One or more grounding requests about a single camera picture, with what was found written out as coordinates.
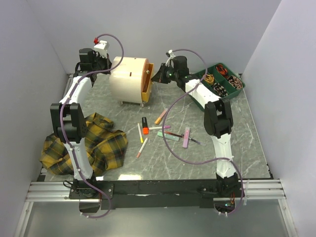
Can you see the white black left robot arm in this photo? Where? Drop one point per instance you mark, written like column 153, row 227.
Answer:
column 67, row 117

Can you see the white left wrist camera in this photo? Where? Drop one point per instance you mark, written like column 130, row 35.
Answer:
column 101, row 46

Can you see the beige black hair scrunchie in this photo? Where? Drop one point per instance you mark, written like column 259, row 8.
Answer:
column 220, row 90

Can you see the dark red pen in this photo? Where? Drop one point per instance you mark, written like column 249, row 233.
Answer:
column 173, row 134

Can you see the purple tipped white pen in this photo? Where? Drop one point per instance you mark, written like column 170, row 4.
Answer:
column 160, row 127

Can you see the orange pink marker pen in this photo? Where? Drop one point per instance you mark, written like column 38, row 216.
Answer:
column 160, row 117

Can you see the round beige drawer cabinet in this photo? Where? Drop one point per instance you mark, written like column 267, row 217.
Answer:
column 131, row 80

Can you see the yellow plaid shirt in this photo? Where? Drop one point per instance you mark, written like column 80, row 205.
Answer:
column 105, row 148

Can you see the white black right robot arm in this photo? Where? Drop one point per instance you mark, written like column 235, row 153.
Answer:
column 217, row 121

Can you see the yellow marker pen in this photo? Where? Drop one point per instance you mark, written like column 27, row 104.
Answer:
column 140, row 133

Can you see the lilac highlighter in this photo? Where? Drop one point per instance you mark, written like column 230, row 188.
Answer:
column 186, row 137

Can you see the pink black hair scrunchie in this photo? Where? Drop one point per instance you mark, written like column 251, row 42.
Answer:
column 235, row 82

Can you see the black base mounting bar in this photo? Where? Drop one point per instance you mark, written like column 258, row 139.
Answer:
column 147, row 193

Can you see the aluminium rail frame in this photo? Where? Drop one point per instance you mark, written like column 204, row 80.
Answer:
column 48, row 211

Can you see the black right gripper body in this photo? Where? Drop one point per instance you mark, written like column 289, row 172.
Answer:
column 170, row 74

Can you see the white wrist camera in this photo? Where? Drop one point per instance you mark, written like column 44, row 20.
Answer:
column 170, row 56
column 101, row 46

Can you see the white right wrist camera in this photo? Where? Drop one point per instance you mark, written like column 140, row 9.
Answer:
column 170, row 56

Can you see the green compartment organizer tray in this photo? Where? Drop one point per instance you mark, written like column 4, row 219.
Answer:
column 221, row 74

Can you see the purple blue pen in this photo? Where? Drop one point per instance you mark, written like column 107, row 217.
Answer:
column 198, row 142

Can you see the mint green highlighter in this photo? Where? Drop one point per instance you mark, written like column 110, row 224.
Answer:
column 167, row 136

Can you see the orange black highlighter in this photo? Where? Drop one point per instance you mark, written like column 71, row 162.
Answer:
column 145, row 126

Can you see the pink white pen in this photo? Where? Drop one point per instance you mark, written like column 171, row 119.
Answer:
column 142, row 147

